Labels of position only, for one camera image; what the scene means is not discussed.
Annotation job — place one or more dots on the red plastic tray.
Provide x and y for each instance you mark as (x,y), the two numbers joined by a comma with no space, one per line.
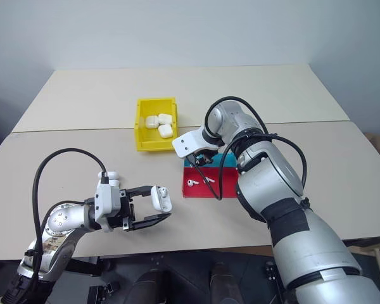
(196,192)

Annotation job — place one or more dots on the yellow plastic bin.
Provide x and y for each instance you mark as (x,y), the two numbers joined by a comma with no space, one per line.
(155,145)

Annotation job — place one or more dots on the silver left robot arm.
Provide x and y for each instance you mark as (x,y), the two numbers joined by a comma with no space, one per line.
(60,221)

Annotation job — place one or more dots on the blue plastic tray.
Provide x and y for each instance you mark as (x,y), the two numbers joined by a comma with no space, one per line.
(228,161)

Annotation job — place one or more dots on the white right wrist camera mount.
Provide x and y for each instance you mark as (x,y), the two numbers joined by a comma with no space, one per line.
(190,142)

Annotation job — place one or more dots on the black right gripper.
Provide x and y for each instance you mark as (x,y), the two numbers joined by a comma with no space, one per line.
(206,150)

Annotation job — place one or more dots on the wooden frame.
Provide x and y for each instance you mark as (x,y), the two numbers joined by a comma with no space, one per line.
(377,250)

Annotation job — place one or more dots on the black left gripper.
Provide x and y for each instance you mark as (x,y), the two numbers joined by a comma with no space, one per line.
(122,210)

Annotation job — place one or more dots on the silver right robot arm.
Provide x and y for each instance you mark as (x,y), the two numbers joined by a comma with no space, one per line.
(272,190)

